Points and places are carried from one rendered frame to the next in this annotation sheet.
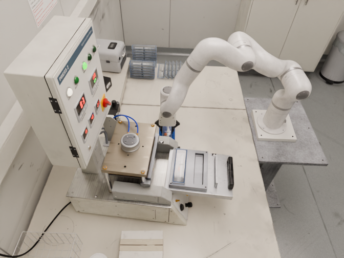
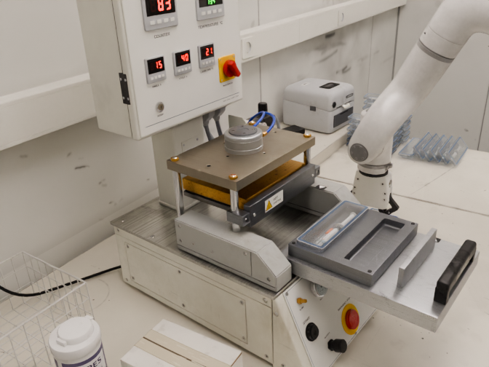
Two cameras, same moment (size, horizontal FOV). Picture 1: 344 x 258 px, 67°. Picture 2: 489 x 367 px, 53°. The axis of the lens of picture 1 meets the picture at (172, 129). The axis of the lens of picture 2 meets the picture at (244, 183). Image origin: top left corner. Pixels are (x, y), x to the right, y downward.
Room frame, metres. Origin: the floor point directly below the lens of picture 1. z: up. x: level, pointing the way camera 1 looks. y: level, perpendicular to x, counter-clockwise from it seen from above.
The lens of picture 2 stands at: (-0.09, -0.38, 1.49)
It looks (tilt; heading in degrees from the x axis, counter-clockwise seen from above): 26 degrees down; 36
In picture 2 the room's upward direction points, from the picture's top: 3 degrees counter-clockwise
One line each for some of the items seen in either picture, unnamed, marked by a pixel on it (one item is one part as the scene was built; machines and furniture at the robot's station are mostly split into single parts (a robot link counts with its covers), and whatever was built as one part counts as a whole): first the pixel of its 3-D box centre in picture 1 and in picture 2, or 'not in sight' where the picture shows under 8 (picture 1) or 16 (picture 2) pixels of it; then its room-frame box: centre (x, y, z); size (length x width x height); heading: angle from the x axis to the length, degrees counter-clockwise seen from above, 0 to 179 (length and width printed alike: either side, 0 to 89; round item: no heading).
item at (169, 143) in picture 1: (153, 143); (309, 194); (0.81, 0.09, 0.96); 0.26 x 0.05 x 0.07; 86
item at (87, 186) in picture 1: (126, 168); (235, 219); (0.68, 0.20, 0.93); 0.46 x 0.35 x 0.01; 86
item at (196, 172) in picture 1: (189, 168); (354, 238); (0.66, -0.09, 0.98); 0.20 x 0.17 x 0.03; 176
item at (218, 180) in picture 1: (199, 171); (377, 252); (0.66, -0.14, 0.97); 0.30 x 0.22 x 0.08; 86
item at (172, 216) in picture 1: (137, 176); (255, 255); (0.70, 0.16, 0.84); 0.53 x 0.37 x 0.17; 86
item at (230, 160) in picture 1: (230, 172); (456, 269); (0.65, -0.27, 0.99); 0.15 x 0.02 x 0.04; 176
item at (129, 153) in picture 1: (125, 144); (239, 153); (0.70, 0.20, 1.08); 0.31 x 0.24 x 0.13; 176
